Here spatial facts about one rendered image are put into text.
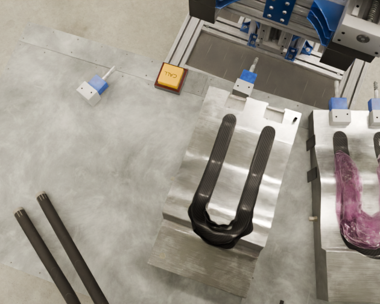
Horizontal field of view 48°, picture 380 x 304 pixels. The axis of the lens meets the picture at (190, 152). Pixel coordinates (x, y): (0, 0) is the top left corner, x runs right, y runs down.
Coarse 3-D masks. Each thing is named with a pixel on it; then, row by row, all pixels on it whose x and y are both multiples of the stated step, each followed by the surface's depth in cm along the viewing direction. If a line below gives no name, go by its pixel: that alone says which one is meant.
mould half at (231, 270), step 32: (224, 96) 117; (256, 128) 114; (288, 128) 114; (192, 160) 113; (224, 160) 113; (192, 192) 106; (224, 192) 107; (256, 224) 103; (192, 256) 109; (224, 256) 108; (256, 256) 108; (224, 288) 106
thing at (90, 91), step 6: (114, 66) 127; (108, 72) 126; (96, 78) 125; (102, 78) 126; (84, 84) 123; (90, 84) 124; (96, 84) 124; (102, 84) 124; (78, 90) 123; (84, 90) 123; (90, 90) 123; (96, 90) 123; (102, 90) 126; (84, 96) 122; (90, 96) 122; (96, 96) 124; (90, 102) 124; (96, 102) 126
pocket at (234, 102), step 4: (228, 96) 119; (232, 96) 118; (236, 96) 118; (228, 100) 120; (232, 100) 119; (236, 100) 119; (240, 100) 119; (244, 100) 118; (224, 104) 116; (228, 104) 119; (232, 104) 119; (236, 104) 119; (240, 104) 119; (244, 104) 119; (232, 108) 119; (236, 108) 119; (240, 108) 119
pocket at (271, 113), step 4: (268, 108) 117; (272, 108) 117; (276, 108) 117; (264, 112) 118; (268, 112) 118; (272, 112) 118; (276, 112) 118; (280, 112) 117; (284, 112) 117; (264, 116) 118; (268, 116) 118; (272, 116) 118; (276, 116) 118; (280, 116) 118; (272, 120) 118; (276, 120) 118; (280, 120) 117
